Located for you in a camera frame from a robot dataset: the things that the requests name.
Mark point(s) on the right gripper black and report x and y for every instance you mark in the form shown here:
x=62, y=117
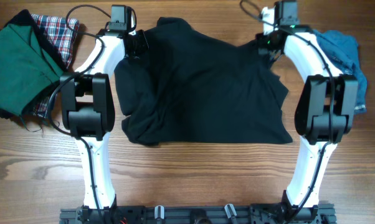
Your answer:
x=260, y=40

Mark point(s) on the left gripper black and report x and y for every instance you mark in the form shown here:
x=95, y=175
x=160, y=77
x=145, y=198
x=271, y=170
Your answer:
x=143, y=43

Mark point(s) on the black shirt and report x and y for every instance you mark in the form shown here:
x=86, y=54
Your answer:
x=189, y=87

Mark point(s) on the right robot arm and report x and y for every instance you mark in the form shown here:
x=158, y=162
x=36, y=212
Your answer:
x=324, y=112

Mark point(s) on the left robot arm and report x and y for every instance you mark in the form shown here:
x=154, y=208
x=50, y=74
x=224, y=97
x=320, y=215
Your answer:
x=88, y=113

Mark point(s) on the blue denim cloth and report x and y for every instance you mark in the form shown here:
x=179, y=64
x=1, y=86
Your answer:
x=343, y=51

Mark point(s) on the plaid red blue shirt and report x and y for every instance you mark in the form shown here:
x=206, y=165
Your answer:
x=59, y=36

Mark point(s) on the black folded garment under green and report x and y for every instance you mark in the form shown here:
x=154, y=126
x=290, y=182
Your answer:
x=38, y=107

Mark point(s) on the green folded cloth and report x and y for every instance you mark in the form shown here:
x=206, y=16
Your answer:
x=26, y=69

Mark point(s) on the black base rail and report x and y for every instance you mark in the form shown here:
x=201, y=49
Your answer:
x=252, y=214

